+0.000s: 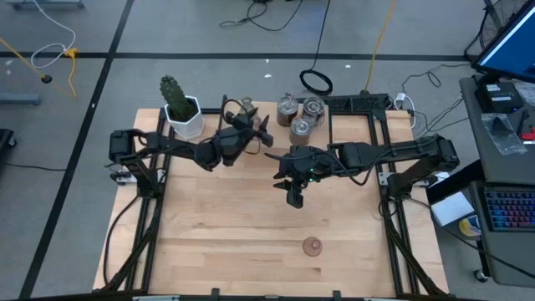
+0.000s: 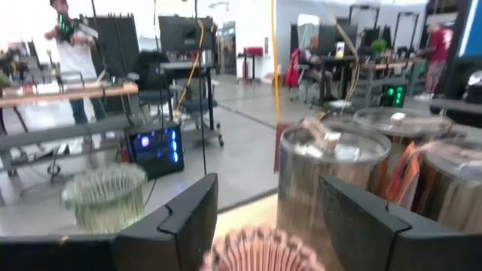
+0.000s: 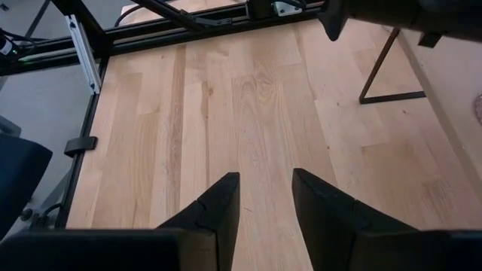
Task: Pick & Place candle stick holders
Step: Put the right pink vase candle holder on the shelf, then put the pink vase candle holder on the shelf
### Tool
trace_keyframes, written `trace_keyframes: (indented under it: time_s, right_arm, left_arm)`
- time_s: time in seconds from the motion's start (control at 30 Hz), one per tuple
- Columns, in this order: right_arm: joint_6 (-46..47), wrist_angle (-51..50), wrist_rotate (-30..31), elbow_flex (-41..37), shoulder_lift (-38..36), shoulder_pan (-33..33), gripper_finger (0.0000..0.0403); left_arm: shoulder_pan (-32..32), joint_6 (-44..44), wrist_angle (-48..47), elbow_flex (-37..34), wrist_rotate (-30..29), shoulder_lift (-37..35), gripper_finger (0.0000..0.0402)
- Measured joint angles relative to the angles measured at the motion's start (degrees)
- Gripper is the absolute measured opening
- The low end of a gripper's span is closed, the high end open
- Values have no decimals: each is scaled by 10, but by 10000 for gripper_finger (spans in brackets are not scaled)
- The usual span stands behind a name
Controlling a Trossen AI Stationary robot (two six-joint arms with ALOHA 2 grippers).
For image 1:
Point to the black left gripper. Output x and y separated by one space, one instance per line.
236 140

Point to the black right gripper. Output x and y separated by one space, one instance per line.
311 165

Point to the ribbed metal candle tin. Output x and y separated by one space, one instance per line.
286 115

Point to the metal candle tin orange label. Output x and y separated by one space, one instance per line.
301 134

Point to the glass jar with silver lid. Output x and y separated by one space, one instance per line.
313 106

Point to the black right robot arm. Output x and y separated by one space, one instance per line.
397 150

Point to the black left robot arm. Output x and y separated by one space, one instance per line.
167 146

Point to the wooden shelf riser black legs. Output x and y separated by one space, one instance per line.
267 109

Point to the white hexagonal plant pot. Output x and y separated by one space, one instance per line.
188 129

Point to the green cactus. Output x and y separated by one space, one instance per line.
175 98

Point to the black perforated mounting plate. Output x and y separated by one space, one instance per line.
359 102

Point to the white box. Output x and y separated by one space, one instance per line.
451 209

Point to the small black floor object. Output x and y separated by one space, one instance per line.
46 78

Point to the grey desk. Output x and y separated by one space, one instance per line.
501 167

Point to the clear plastic bag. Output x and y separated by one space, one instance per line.
503 134

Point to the small black computer box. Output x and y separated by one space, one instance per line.
497 98

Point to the backlit rainbow keyboard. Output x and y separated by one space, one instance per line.
510 209

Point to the grey floor bar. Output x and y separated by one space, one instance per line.
21 99

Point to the grey wheeled cart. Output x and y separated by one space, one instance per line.
514 259

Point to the grey cart base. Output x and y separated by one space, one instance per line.
42 4

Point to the red tool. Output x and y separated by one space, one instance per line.
528 134

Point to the computer monitor blue screen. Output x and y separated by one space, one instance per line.
514 50

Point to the silver right base bracket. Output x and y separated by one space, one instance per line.
384 179

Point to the silver base bracket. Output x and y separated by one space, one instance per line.
125 180
384 179

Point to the black metal table frame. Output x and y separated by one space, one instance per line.
395 255

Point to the silver left base bracket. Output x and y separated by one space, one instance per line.
125 180

